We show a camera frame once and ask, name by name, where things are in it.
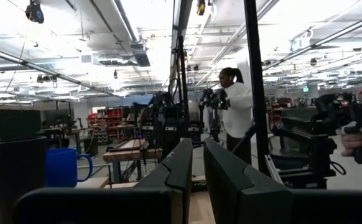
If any person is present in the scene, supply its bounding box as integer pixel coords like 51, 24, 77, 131
217, 66, 255, 165

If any wooden workbench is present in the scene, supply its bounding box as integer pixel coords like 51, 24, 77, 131
101, 138, 164, 184

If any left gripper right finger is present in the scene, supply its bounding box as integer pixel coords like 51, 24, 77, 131
203, 138, 294, 224

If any tall black plastic cup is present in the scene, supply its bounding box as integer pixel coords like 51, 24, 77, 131
0, 136, 47, 224

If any black background robot station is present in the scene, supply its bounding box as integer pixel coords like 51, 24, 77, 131
149, 91, 190, 159

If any red storage shelving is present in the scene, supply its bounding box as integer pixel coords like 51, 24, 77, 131
87, 106, 132, 144

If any person's hand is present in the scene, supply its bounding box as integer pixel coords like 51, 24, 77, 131
340, 131, 362, 157

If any black frame post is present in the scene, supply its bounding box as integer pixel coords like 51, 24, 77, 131
243, 0, 271, 175
169, 0, 195, 141

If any black monitor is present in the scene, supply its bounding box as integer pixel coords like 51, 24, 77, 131
0, 107, 42, 141

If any blue plastic mug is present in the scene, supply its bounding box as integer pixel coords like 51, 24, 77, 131
45, 146, 94, 189

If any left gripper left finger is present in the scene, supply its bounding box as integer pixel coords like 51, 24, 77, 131
134, 138, 194, 224

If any black leader arm handle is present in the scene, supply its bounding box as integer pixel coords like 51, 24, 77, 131
342, 101, 362, 166

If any yellow hanging device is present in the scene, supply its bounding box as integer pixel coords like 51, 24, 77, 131
195, 0, 207, 16

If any black hanging ceiling camera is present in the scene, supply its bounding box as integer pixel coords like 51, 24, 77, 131
24, 0, 45, 25

